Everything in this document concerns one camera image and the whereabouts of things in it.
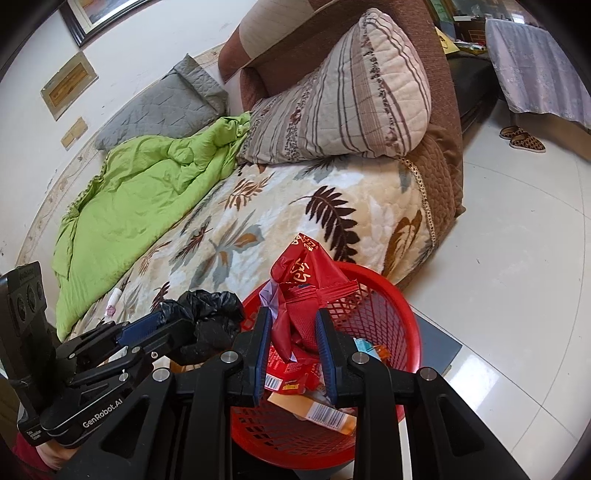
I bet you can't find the large wall plaque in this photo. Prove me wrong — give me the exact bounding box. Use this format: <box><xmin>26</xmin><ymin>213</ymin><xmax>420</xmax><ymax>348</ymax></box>
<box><xmin>41</xmin><ymin>51</ymin><xmax>99</xmax><ymax>121</ymax></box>

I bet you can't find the person's left forearm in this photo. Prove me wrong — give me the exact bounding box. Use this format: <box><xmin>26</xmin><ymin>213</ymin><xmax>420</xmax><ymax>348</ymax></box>
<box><xmin>13</xmin><ymin>431</ymin><xmax>77</xmax><ymax>474</ymax></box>

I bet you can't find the grey quilted pillow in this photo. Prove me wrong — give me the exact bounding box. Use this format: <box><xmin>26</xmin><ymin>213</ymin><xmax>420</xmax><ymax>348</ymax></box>
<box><xmin>95</xmin><ymin>53</ymin><xmax>229</xmax><ymax>151</ymax></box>

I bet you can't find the black plastic bag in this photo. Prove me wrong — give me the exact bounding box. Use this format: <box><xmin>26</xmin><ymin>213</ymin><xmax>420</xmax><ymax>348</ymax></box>
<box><xmin>157</xmin><ymin>290</ymin><xmax>245</xmax><ymax>365</ymax></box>

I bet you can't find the grey floor scale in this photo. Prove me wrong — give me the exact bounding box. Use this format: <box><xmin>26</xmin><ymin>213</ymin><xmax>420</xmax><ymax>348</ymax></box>
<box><xmin>413</xmin><ymin>309</ymin><xmax>462</xmax><ymax>374</ymax></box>

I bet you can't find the red snack bag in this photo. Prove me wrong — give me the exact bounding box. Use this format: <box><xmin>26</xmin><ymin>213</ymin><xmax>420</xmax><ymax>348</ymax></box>
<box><xmin>270</xmin><ymin>232</ymin><xmax>358</xmax><ymax>365</ymax></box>

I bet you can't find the green quilt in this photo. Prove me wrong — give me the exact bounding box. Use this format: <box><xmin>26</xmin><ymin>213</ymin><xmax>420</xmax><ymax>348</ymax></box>
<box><xmin>52</xmin><ymin>111</ymin><xmax>252</xmax><ymax>342</ymax></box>

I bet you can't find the small wall plaque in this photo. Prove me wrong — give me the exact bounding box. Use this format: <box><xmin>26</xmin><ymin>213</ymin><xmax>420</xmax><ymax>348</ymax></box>
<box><xmin>61</xmin><ymin>117</ymin><xmax>88</xmax><ymax>149</ymax></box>

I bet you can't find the leaf printed blanket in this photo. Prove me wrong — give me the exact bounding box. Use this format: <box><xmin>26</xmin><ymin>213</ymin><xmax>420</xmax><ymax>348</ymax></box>
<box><xmin>69</xmin><ymin>154</ymin><xmax>437</xmax><ymax>337</ymax></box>

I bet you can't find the dark framed picture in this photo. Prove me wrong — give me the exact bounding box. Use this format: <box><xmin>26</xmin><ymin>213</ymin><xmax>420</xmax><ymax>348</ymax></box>
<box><xmin>60</xmin><ymin>0</ymin><xmax>160</xmax><ymax>49</ymax></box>

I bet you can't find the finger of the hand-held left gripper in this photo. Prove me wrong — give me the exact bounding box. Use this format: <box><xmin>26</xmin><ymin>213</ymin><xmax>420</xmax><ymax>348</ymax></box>
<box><xmin>62</xmin><ymin>309</ymin><xmax>195</xmax><ymax>363</ymax></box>
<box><xmin>67</xmin><ymin>323</ymin><xmax>208</xmax><ymax>388</ymax></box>

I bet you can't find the orange medicine box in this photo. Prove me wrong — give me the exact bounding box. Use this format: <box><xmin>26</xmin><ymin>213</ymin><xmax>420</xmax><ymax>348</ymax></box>
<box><xmin>268</xmin><ymin>391</ymin><xmax>358</xmax><ymax>435</ymax></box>

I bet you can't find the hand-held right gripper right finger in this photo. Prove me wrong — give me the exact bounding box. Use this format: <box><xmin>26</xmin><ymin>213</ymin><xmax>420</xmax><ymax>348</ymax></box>
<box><xmin>315</xmin><ymin>308</ymin><xmax>532</xmax><ymax>480</ymax></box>

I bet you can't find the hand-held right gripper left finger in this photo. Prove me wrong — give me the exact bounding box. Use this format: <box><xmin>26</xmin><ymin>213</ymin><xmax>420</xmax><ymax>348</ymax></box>
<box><xmin>55</xmin><ymin>307</ymin><xmax>273</xmax><ymax>480</ymax></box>

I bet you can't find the striped beige pillow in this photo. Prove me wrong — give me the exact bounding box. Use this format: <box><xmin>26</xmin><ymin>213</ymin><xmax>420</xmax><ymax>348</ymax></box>
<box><xmin>238</xmin><ymin>8</ymin><xmax>432</xmax><ymax>164</ymax></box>

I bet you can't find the table with lilac cloth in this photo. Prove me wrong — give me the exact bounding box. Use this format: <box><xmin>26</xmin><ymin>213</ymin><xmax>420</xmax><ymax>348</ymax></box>
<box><xmin>485</xmin><ymin>18</ymin><xmax>591</xmax><ymax>125</ymax></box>

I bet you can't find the red plastic basket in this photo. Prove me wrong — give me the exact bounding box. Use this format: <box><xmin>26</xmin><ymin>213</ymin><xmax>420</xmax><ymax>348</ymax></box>
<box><xmin>226</xmin><ymin>263</ymin><xmax>422</xmax><ymax>469</ymax></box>

